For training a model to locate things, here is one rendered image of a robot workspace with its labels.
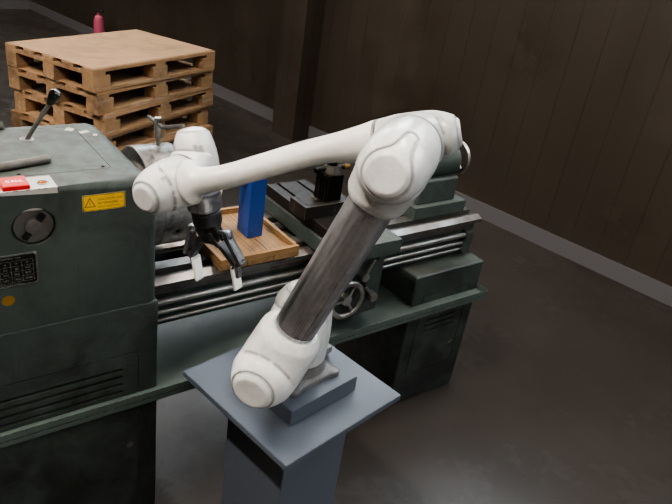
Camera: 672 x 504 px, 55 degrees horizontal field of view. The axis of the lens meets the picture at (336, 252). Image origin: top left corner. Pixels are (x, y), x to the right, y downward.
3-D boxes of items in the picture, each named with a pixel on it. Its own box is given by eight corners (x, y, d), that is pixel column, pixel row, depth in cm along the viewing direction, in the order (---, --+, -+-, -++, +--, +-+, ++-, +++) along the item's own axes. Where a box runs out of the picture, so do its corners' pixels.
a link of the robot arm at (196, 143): (193, 180, 169) (166, 198, 157) (183, 121, 162) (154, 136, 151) (230, 182, 165) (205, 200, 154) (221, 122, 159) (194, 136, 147)
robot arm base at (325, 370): (350, 368, 184) (353, 353, 182) (292, 399, 169) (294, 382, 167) (307, 337, 195) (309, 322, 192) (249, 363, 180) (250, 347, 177)
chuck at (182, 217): (166, 260, 196) (164, 159, 184) (130, 225, 219) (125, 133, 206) (194, 255, 201) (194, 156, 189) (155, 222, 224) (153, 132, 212)
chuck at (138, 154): (155, 262, 194) (152, 160, 182) (119, 227, 217) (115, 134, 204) (166, 260, 196) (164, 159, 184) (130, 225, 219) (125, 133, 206)
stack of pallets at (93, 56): (134, 132, 566) (133, 27, 525) (214, 158, 536) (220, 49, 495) (11, 168, 464) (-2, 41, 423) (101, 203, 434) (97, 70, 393)
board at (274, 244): (220, 271, 209) (221, 260, 207) (175, 224, 233) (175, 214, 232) (298, 255, 226) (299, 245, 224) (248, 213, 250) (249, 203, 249)
